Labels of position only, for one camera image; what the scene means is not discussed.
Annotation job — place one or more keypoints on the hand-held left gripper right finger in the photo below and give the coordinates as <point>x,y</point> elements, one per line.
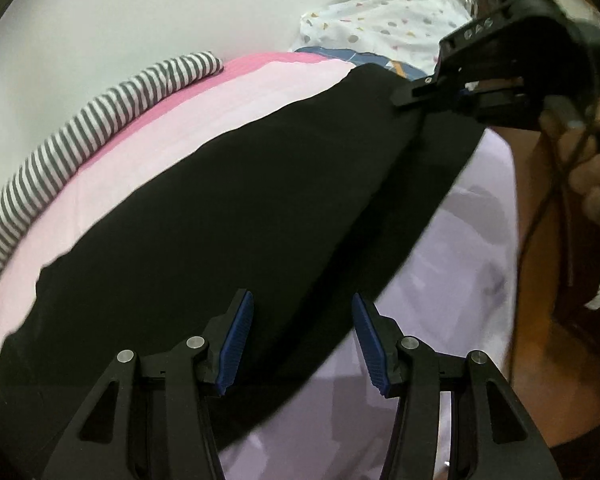
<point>367,345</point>

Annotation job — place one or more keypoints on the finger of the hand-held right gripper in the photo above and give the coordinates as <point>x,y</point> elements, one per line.
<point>430,91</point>

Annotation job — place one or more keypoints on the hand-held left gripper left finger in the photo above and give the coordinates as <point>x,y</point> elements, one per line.
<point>235,345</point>

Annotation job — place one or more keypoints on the black pants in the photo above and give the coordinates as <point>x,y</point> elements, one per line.
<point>230,185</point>

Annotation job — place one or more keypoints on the person's right hand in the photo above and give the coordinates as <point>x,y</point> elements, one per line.
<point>592,170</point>

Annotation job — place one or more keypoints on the white dotted cloth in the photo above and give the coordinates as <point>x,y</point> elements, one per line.
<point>380,15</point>

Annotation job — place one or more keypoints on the pink checked bed sheet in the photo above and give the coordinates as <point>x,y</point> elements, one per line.
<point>155,125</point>

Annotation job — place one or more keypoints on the grey white striped pillow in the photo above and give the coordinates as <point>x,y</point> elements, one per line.
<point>80,125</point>

